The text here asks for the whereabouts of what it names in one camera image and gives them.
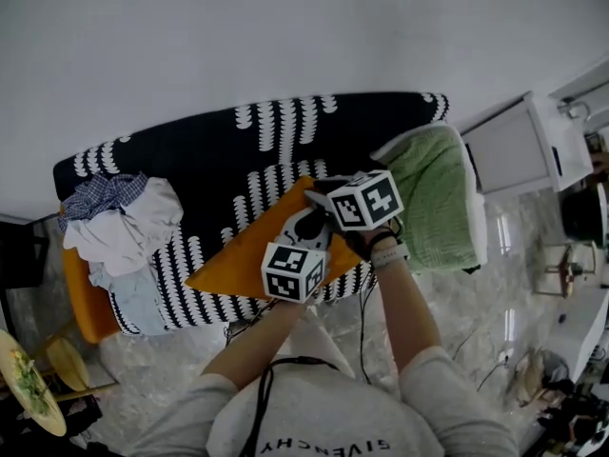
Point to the black round table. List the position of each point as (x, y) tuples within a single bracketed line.
[(583, 217)]

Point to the metal frame wooden stool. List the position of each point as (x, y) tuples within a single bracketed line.
[(568, 269)]

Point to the round yellow table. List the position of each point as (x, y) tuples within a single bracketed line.
[(52, 422)]

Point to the small round wooden stool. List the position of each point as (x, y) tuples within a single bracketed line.
[(69, 362)]

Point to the pile of crumpled clothes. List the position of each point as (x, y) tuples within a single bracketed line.
[(133, 236)]

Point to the person's white t-shirt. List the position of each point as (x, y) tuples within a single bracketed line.
[(333, 407)]

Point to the green knitted blanket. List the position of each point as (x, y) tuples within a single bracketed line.
[(438, 198)]

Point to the orange cushion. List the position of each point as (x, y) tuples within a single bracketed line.
[(238, 264)]

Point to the metal faucet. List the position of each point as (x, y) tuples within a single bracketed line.
[(573, 110)]

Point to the light blue cloth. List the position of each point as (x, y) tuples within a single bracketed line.
[(138, 303)]

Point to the orange sofa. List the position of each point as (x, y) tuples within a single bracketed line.
[(88, 298)]

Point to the white cabinet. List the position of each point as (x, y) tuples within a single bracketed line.
[(509, 150)]

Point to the black white patterned sofa cover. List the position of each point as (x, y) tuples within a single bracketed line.
[(214, 150)]

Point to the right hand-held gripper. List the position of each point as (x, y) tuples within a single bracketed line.
[(366, 200)]

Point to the yellow flower bouquet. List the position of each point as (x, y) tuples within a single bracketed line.
[(31, 383)]

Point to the person's right forearm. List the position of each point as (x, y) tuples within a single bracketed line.
[(406, 307)]

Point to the person's left forearm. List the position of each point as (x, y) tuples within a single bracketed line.
[(257, 341)]

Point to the white wristwatch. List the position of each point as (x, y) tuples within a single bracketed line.
[(390, 256)]

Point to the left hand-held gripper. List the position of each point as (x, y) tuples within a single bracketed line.
[(292, 274)]

